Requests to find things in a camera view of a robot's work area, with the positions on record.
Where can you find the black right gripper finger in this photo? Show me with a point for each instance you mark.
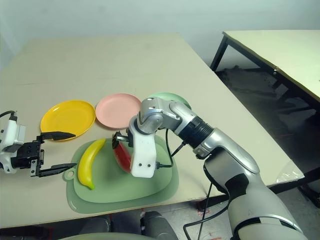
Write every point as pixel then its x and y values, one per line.
pixel 116 141

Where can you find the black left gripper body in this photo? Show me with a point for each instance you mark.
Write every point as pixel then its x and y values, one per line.
pixel 27 153

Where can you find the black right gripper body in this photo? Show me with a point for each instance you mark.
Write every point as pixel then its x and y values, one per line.
pixel 129 140

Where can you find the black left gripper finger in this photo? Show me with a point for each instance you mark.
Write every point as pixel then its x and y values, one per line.
pixel 60 135
pixel 56 169

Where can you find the red toy watermelon slice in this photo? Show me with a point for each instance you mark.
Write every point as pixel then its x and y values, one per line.
pixel 122 157

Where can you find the yellow toy banana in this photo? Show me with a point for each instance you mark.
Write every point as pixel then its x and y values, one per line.
pixel 86 165

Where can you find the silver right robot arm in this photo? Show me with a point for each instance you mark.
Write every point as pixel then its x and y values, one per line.
pixel 225 150

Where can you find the yellow plastic plate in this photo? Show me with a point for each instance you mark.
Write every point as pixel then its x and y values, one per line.
pixel 67 117

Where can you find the pink plastic plate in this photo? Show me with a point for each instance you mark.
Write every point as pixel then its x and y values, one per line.
pixel 115 111

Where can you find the green cutting board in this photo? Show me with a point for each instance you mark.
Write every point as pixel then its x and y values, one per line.
pixel 120 190

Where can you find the mint green plastic plate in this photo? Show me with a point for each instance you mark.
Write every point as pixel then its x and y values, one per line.
pixel 170 97

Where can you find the grey left robot leg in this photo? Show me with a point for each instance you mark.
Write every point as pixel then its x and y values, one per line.
pixel 96 226

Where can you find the grey robot leg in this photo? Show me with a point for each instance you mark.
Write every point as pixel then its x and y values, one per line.
pixel 157 227
pixel 96 226

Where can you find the grey-green robot torso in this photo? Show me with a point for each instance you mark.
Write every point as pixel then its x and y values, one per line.
pixel 100 237

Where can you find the grey right robot leg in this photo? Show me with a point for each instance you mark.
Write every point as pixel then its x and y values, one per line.
pixel 157 227

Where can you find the black table support bar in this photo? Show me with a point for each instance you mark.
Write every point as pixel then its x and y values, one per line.
pixel 217 202

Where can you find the clear plastic film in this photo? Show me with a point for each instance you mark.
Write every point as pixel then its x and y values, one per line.
pixel 290 173

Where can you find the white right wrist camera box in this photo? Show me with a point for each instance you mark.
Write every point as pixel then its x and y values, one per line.
pixel 142 155

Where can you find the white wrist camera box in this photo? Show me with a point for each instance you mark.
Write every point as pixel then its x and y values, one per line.
pixel 12 132
pixel 142 155

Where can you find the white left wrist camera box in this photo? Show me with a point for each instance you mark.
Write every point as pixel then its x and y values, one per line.
pixel 12 132

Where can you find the beige side table black frame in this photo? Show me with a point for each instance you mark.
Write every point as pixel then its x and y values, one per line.
pixel 275 45

